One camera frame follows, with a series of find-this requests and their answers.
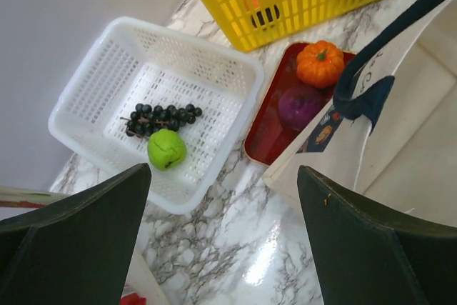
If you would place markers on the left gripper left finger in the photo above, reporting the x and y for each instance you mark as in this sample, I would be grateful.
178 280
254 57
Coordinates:
76 250

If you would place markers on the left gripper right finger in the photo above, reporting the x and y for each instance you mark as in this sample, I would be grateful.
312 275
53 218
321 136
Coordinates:
368 253

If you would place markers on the red orange snack packet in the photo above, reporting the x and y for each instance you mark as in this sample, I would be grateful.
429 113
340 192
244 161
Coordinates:
131 297

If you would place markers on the beige canvas tote bag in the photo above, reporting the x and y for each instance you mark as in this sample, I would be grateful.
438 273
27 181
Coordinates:
389 131

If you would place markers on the green toy apple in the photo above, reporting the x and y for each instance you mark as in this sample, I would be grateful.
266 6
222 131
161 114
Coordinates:
166 149

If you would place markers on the dark toy grape bunch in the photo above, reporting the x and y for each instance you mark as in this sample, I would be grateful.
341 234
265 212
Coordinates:
146 119

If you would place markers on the purple toy onion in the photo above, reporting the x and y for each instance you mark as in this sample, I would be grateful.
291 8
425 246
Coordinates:
298 106

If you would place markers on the orange toy pumpkin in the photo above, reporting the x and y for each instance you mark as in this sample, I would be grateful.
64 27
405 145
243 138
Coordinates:
320 64

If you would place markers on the red lacquer tray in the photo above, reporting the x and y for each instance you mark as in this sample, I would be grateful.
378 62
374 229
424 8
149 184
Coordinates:
267 137

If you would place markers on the white perforated plastic basket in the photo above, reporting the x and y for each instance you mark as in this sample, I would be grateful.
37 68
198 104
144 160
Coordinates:
140 84

